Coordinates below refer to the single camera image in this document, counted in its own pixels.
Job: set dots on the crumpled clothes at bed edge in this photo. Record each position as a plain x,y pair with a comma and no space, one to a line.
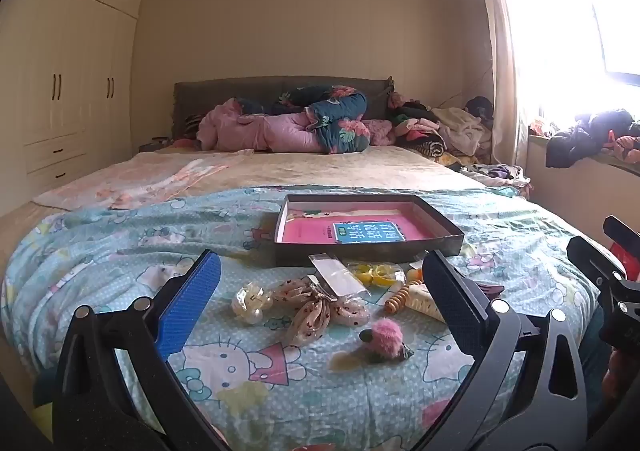
500,176

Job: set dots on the maroon long hair clip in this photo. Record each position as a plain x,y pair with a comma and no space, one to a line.
492,289

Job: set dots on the dark shallow cardboard box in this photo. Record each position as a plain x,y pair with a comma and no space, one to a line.
350,256

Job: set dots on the pink pom-pom hair clip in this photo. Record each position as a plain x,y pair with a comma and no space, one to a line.
382,338

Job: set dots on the pink quilt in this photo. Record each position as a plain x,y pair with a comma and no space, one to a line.
270,131

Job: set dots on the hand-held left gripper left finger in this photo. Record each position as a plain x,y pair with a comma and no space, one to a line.
190,301

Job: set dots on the pink patterned towel blanket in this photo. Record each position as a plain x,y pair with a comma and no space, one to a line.
140,178

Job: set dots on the dark floral quilt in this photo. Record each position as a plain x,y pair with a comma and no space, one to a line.
340,126

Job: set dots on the window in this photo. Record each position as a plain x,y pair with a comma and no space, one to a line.
575,31

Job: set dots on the person's right hand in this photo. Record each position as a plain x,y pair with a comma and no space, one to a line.
620,373

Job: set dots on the polka-dot fabric bow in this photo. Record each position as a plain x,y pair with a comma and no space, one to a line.
310,316

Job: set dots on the beige bed sheet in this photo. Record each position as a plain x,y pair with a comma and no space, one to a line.
350,168

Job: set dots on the grey upholstered headboard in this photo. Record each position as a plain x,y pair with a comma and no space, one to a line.
210,96

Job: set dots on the cream ribbon bow clip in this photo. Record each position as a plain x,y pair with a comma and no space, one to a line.
250,303

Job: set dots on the dark clothes on windowsill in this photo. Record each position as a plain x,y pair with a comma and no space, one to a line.
585,136

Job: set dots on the bag of yellow rings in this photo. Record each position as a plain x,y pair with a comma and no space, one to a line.
372,273

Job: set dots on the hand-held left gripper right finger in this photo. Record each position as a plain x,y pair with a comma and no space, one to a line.
450,303

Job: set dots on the clear packet with white card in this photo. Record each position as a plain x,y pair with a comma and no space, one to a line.
337,278

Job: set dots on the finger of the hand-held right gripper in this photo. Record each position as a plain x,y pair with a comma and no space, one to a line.
620,231
592,256

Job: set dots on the beige curtain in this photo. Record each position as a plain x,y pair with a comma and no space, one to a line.
500,81

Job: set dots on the pink fuzzy cushion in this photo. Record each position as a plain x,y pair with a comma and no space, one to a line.
382,133

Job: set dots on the cartoon cat printed blanket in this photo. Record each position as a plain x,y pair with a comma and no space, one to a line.
260,381

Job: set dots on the cream built-in wardrobe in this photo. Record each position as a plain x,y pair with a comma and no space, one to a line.
65,81

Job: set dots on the pile of mixed clothes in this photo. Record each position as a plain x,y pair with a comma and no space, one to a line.
450,131

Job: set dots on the cream hair claw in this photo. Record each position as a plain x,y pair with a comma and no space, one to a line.
425,305

